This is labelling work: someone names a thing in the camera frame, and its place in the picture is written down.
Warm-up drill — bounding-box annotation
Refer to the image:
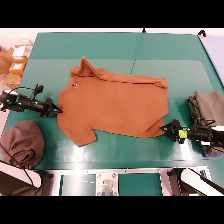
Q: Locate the black cable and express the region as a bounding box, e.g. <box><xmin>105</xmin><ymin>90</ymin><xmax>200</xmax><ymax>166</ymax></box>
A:
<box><xmin>0</xmin><ymin>148</ymin><xmax>38</xmax><ymax>196</ymax></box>

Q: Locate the orange T-shirt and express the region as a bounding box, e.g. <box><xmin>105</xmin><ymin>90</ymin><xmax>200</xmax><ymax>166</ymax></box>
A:
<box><xmin>56</xmin><ymin>55</ymin><xmax>170</xmax><ymax>148</ymax></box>

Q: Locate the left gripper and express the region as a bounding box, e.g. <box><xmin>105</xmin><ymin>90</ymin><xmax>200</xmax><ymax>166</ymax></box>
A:
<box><xmin>39</xmin><ymin>97</ymin><xmax>64</xmax><ymax>118</ymax></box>

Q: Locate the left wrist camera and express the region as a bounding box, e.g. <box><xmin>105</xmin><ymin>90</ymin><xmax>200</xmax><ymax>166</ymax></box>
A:
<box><xmin>30</xmin><ymin>83</ymin><xmax>45</xmax><ymax>100</ymax></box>

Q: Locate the silver frame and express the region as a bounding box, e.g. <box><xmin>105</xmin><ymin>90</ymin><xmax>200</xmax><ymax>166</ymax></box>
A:
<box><xmin>45</xmin><ymin>167</ymin><xmax>214</xmax><ymax>197</ymax></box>

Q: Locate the grey garment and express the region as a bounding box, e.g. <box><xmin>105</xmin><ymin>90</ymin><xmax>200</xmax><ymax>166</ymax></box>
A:
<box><xmin>184</xmin><ymin>90</ymin><xmax>224</xmax><ymax>158</ymax></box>

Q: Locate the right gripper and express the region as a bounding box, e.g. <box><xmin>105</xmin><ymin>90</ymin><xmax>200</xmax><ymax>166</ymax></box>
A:
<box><xmin>159</xmin><ymin>119</ymin><xmax>184</xmax><ymax>144</ymax></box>

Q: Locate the brown garment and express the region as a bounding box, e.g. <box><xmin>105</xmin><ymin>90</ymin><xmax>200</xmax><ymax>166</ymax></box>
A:
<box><xmin>0</xmin><ymin>119</ymin><xmax>46</xmax><ymax>171</ymax></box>

